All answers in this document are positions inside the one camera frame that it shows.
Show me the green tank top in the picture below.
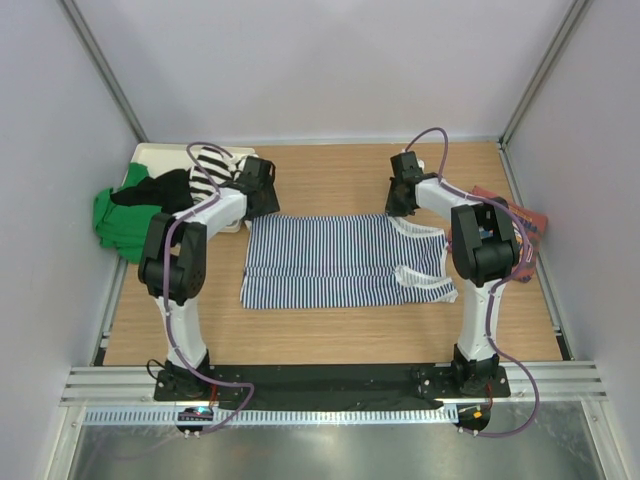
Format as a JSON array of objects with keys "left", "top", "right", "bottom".
[{"left": 92, "top": 163, "right": 162, "bottom": 264}]

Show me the red tank top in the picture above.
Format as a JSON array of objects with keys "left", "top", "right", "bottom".
[{"left": 447, "top": 185, "right": 548, "bottom": 283}]

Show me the slotted cable duct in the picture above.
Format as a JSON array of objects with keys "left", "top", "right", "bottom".
[{"left": 83, "top": 405, "right": 458, "bottom": 427}]

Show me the aluminium front rail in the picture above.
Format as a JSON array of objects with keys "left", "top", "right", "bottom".
[{"left": 60, "top": 361, "right": 607, "bottom": 406}]

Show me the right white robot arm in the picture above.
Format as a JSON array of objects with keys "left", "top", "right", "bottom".
[{"left": 386, "top": 152, "right": 521, "bottom": 396}]

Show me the blue white striped tank top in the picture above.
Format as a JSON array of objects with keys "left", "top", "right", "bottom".
[{"left": 241, "top": 214, "right": 458, "bottom": 310}]

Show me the cream plastic tray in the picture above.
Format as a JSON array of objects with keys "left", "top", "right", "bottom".
[{"left": 130, "top": 143, "right": 257, "bottom": 233}]

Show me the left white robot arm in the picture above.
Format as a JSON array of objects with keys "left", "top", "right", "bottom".
[{"left": 138, "top": 156, "right": 280, "bottom": 401}]

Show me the black white striped tank top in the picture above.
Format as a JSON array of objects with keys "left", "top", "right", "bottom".
[{"left": 189, "top": 146, "right": 247, "bottom": 204}]

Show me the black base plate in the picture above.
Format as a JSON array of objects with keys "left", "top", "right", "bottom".
[{"left": 152, "top": 363, "right": 511, "bottom": 430}]

